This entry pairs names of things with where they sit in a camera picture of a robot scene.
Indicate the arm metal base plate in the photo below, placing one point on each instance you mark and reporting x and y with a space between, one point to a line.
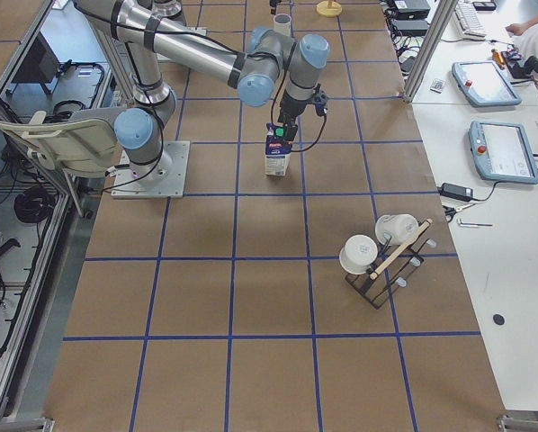
166 180

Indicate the teach pendant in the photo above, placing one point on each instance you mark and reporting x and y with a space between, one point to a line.
484 84
501 152

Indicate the lower teach pendant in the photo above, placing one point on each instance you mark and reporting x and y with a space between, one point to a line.
501 152

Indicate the white mug on rack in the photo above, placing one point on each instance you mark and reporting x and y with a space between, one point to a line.
395 229

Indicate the black metal cup rack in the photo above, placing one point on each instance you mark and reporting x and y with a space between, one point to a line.
388 272

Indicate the upper teach pendant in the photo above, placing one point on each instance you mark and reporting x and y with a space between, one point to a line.
484 84

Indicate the person's hand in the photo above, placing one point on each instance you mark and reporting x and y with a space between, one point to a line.
516 29

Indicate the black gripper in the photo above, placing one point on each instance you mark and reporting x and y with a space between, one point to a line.
291 107

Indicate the black power adapter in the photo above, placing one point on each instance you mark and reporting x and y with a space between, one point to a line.
456 192

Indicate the beige plastic chair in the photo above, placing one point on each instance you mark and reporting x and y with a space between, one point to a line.
83 146

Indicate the white ceramic mug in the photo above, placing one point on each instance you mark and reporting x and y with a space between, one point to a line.
282 24

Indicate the aluminium frame post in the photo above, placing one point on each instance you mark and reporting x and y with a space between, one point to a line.
443 13

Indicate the round wooden stand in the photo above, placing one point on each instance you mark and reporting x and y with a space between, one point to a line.
329 8

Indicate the white keyboard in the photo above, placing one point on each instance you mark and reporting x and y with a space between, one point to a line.
467 22

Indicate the blue white milk carton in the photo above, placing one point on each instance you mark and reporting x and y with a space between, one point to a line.
277 151

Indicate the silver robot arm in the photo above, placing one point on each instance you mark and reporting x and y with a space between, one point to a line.
273 62

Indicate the white bowl on rack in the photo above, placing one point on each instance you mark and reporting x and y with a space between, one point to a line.
358 253

